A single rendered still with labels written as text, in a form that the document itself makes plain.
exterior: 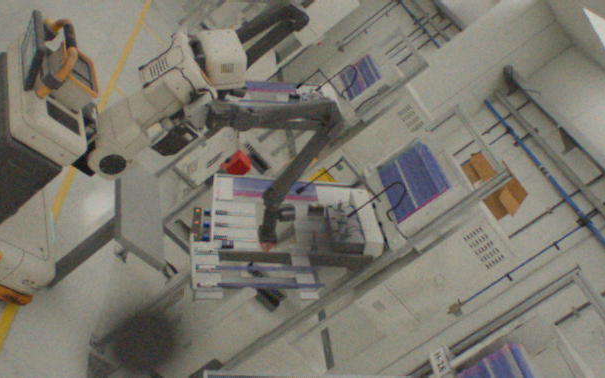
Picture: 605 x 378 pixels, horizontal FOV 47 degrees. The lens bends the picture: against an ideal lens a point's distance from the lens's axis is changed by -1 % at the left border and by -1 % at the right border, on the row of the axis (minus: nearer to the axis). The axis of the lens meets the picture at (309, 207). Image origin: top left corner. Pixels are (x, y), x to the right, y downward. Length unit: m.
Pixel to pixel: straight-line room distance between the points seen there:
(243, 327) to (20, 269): 1.03
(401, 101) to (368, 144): 0.34
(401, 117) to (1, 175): 2.60
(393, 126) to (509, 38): 2.17
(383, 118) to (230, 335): 1.79
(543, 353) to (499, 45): 4.19
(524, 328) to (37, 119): 1.71
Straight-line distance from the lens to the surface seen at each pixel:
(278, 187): 2.72
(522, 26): 6.36
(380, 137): 4.45
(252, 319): 3.24
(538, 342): 2.43
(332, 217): 3.24
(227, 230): 3.17
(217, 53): 2.61
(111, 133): 2.77
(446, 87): 6.32
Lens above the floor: 1.88
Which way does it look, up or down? 14 degrees down
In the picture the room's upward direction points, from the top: 54 degrees clockwise
